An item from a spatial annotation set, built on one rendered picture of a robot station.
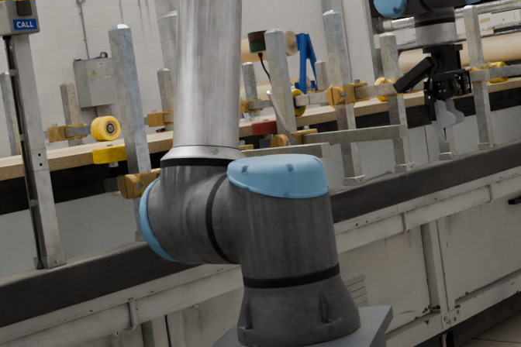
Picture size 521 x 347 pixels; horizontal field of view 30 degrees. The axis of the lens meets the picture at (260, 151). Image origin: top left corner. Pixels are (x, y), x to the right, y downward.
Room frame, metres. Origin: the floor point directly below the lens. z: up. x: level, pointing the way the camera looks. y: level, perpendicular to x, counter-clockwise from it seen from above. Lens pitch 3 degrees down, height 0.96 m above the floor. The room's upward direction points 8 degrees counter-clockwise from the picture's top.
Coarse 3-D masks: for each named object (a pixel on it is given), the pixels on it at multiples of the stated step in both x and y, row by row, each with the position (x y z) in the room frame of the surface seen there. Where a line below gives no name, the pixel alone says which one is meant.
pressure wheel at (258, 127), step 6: (264, 120) 2.53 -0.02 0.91; (270, 120) 2.56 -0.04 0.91; (252, 126) 2.52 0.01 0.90; (258, 126) 2.50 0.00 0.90; (264, 126) 2.50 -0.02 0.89; (270, 126) 2.50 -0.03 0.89; (276, 126) 2.51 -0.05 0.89; (258, 132) 2.51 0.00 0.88; (264, 132) 2.50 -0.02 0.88; (270, 132) 2.50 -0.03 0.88; (276, 132) 2.51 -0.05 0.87; (264, 138) 2.53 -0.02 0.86; (270, 138) 2.53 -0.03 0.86
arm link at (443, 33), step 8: (440, 24) 2.13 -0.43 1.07; (448, 24) 2.14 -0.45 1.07; (416, 32) 2.17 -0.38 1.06; (424, 32) 2.15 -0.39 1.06; (432, 32) 2.14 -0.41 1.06; (440, 32) 2.13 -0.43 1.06; (448, 32) 2.14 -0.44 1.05; (456, 32) 2.16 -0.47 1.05; (416, 40) 2.18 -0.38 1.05; (424, 40) 2.15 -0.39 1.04; (432, 40) 2.14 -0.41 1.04; (440, 40) 2.13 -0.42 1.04; (448, 40) 2.14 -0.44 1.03; (456, 40) 2.16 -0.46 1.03
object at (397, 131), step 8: (368, 128) 2.32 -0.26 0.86; (376, 128) 2.29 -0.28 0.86; (384, 128) 2.28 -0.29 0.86; (392, 128) 2.26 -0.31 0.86; (400, 128) 2.26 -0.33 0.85; (304, 136) 2.44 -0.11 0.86; (312, 136) 2.42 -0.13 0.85; (320, 136) 2.40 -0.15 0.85; (328, 136) 2.39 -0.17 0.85; (336, 136) 2.37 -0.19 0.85; (344, 136) 2.36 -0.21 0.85; (352, 136) 2.34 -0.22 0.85; (360, 136) 2.32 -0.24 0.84; (368, 136) 2.31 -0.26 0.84; (376, 136) 2.29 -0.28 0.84; (384, 136) 2.28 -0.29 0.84; (392, 136) 2.26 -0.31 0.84; (400, 136) 2.25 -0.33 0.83; (264, 144) 2.53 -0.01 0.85; (304, 144) 2.44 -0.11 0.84
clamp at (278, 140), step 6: (294, 132) 2.42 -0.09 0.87; (300, 132) 2.44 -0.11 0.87; (306, 132) 2.46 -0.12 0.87; (312, 132) 2.48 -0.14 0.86; (276, 138) 2.41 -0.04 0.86; (282, 138) 2.40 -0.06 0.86; (294, 138) 2.42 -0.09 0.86; (300, 138) 2.44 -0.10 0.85; (276, 144) 2.41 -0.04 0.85; (282, 144) 2.40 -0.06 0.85; (300, 144) 2.43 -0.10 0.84
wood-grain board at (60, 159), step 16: (512, 80) 3.94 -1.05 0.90; (416, 96) 3.35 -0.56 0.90; (464, 96) 3.46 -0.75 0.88; (320, 112) 2.91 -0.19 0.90; (368, 112) 3.01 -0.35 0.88; (240, 128) 2.58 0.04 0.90; (96, 144) 2.89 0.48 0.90; (112, 144) 2.60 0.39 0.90; (160, 144) 2.36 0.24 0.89; (0, 160) 2.56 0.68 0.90; (16, 160) 2.33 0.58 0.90; (48, 160) 2.11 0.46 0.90; (64, 160) 2.14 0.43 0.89; (80, 160) 2.17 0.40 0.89; (0, 176) 2.02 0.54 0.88; (16, 176) 2.05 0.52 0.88
